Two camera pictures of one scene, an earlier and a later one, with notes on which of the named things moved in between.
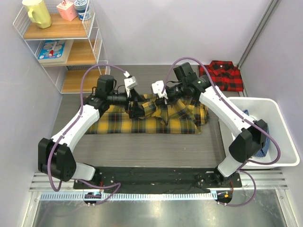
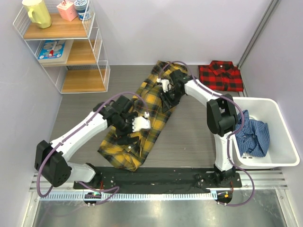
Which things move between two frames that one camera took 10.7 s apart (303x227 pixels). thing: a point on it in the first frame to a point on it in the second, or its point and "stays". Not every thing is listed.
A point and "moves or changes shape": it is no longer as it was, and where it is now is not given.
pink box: x=67 y=11 stays
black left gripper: x=136 y=110 to x=123 y=137
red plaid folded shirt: x=226 y=77 stays
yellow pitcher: x=38 y=13 stays
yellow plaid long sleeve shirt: x=168 y=117 moves or changes shape
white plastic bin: x=282 y=151 stays
